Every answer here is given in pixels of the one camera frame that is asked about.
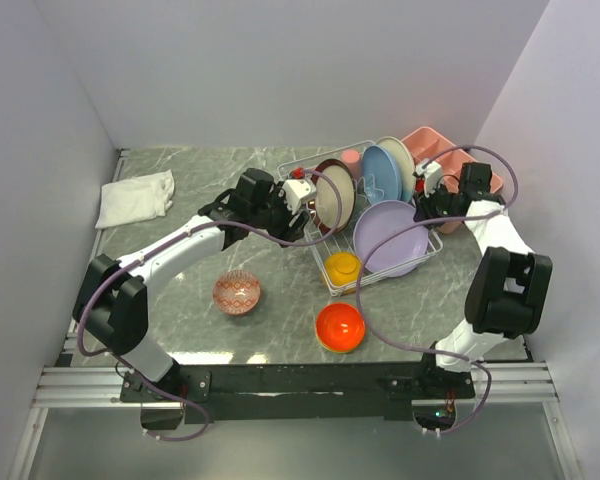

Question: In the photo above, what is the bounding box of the lavender plate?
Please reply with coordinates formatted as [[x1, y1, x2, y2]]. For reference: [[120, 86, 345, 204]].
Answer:
[[352, 199, 430, 279]]

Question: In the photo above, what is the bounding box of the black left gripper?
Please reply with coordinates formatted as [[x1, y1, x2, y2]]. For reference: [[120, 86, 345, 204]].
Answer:
[[250, 182, 310, 248]]

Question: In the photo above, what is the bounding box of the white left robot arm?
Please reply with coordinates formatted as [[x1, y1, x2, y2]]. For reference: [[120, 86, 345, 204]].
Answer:
[[73, 168, 317, 402]]

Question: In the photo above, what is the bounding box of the red white patterned bowl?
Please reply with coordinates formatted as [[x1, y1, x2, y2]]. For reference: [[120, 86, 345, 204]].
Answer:
[[212, 270, 261, 316]]

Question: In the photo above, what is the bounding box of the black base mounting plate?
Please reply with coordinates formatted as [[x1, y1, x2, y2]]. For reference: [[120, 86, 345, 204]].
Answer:
[[120, 362, 475, 429]]

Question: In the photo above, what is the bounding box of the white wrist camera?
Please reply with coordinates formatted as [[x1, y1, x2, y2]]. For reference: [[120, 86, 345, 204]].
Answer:
[[282, 179, 317, 215], [415, 159, 443, 196]]

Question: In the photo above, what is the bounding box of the cream and blue plate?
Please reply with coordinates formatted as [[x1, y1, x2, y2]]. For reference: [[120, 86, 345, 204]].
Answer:
[[376, 136, 416, 202]]

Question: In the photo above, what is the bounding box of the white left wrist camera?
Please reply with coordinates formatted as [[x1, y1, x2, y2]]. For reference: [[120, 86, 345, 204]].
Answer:
[[282, 179, 317, 215]]

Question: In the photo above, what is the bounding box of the orange-yellow bowl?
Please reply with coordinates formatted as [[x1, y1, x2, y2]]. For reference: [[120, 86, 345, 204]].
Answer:
[[323, 252, 361, 296]]

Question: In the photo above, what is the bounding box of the dark red rimmed plate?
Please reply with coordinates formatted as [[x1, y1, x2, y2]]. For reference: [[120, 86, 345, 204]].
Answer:
[[311, 159, 356, 233]]

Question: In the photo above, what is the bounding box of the white folded cloth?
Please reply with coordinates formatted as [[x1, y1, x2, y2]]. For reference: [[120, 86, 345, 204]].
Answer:
[[95, 170, 175, 230]]

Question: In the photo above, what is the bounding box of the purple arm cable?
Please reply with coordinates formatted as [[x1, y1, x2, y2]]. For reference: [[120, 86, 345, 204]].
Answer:
[[354, 144, 520, 435], [75, 168, 344, 442]]

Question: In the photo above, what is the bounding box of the white wire dish rack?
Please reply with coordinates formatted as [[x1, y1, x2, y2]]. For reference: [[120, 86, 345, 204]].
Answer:
[[277, 140, 443, 286]]

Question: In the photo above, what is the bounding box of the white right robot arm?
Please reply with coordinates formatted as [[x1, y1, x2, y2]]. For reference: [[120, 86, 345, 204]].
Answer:
[[414, 162, 553, 398]]

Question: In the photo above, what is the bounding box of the aluminium rail frame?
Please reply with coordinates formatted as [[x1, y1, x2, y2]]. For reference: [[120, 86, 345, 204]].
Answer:
[[7, 147, 581, 480]]

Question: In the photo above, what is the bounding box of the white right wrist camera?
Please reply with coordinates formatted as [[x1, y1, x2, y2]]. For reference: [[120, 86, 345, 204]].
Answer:
[[415, 159, 443, 196]]

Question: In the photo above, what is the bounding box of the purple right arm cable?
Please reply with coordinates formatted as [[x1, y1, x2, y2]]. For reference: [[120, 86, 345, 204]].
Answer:
[[354, 144, 520, 435]]

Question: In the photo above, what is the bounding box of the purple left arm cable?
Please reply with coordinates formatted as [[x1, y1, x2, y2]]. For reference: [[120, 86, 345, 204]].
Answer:
[[75, 168, 344, 442]]

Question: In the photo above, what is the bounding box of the red-orange bowl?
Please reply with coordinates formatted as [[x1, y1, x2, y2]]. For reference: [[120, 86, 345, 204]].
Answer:
[[314, 302, 366, 354]]

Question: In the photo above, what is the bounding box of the pink plastic cup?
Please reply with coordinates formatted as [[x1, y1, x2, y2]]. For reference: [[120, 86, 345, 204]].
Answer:
[[340, 149, 362, 179]]

